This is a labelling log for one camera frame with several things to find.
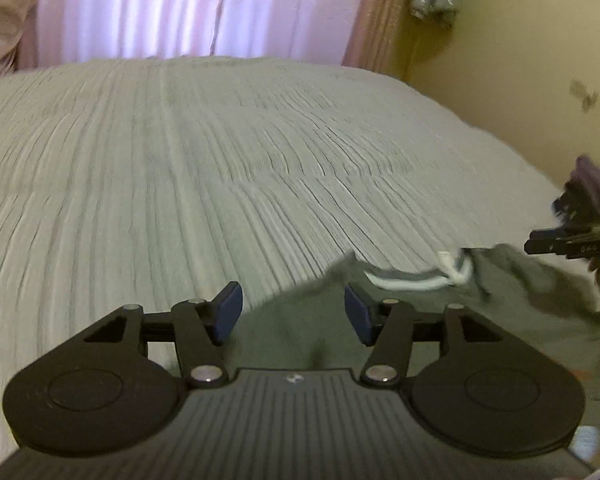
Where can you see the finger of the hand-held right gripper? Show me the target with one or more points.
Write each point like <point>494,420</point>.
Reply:
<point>555,245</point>

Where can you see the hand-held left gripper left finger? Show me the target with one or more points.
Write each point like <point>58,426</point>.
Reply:
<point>229,307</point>

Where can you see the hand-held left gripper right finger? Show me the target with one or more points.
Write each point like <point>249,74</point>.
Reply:
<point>358,311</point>

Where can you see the pink curtain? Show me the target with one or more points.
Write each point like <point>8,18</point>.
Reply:
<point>380,15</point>

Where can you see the white ribbed bedspread bed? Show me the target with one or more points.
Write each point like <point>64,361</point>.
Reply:
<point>155,185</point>

